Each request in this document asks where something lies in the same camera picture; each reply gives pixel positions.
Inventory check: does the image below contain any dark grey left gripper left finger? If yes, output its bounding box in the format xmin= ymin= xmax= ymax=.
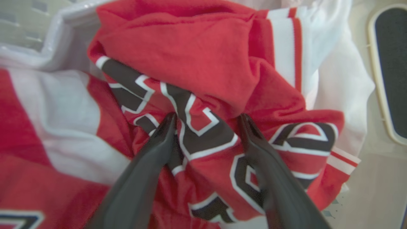
xmin=85 ymin=113 xmax=177 ymax=229

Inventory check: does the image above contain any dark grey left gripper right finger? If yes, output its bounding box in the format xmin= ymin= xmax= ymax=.
xmin=238 ymin=114 xmax=331 ymax=229

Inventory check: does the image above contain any red basketball jersey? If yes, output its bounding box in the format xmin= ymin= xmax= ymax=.
xmin=0 ymin=0 xmax=361 ymax=229

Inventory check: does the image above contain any cream laundry basket brown rim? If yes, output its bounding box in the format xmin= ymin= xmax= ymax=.
xmin=0 ymin=0 xmax=108 ymax=72

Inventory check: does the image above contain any white cloth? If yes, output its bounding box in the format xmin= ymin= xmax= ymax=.
xmin=299 ymin=0 xmax=376 ymax=156

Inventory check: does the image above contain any dark oval pad cream rim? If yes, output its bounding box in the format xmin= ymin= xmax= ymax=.
xmin=368 ymin=3 xmax=407 ymax=147

